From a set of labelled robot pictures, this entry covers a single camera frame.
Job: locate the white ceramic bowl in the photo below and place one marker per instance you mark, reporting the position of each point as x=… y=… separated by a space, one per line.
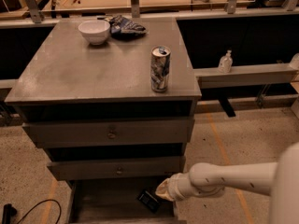
x=96 y=32

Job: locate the bottom grey drawer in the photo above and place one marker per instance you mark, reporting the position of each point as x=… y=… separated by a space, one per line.
x=114 y=201

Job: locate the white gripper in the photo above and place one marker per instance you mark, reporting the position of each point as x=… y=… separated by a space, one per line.
x=177 y=186

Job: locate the silver blue drink can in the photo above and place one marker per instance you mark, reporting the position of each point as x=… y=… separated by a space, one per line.
x=159 y=68

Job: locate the grey drawer cabinet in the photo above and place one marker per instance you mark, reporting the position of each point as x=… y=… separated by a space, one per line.
x=71 y=80

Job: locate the grey drawer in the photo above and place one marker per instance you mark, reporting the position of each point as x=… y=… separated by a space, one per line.
x=119 y=168
x=114 y=201
x=97 y=133

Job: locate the top grey drawer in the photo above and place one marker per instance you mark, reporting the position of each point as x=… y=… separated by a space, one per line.
x=97 y=133

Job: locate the black plug device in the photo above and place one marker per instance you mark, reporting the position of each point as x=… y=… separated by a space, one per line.
x=8 y=212

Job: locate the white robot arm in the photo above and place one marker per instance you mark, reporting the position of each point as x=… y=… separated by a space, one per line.
x=279 y=180

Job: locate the blue chip bag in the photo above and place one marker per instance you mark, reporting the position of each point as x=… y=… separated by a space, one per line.
x=123 y=27

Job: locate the grey metal rail shelf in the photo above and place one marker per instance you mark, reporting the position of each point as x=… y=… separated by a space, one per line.
x=245 y=75

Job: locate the clear sanitizer pump bottle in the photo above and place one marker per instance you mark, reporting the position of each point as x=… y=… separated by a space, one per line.
x=226 y=62

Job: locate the grey metal bracket left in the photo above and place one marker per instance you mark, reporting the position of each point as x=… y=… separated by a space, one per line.
x=36 y=15

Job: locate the grey metal bracket middle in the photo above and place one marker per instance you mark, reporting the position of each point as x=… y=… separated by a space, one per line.
x=135 y=8

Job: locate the middle grey drawer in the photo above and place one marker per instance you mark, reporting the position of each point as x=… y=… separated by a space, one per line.
x=119 y=168

